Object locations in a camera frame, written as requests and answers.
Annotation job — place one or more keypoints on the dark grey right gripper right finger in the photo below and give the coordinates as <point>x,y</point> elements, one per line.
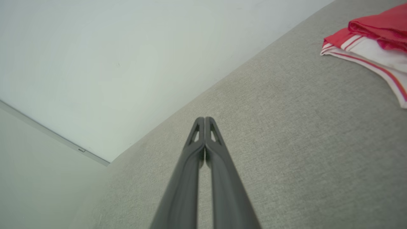
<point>230,197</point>

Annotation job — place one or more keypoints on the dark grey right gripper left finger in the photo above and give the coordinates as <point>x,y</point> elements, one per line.
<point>181,197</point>

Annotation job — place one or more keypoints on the red white sports garment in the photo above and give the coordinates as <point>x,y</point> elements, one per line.
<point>378,27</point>

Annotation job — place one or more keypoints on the grey fabric sofa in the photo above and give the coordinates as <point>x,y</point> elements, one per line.
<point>302,143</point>

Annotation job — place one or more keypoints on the grey skirting strip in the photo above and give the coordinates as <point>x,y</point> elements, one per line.
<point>47,131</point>

